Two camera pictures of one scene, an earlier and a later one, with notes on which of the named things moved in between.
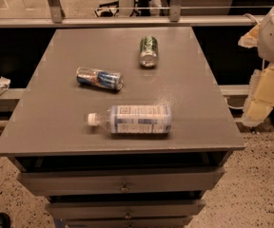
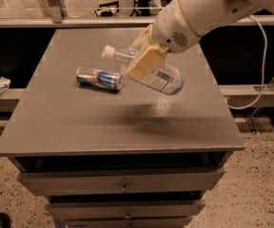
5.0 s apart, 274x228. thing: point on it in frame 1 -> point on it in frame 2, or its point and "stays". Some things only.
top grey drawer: [80, 182] stays
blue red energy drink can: [98, 78] stays
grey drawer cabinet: [122, 127] stays
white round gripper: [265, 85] -> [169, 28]
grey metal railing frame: [175, 19] stays
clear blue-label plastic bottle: [134, 119] -> [165, 77]
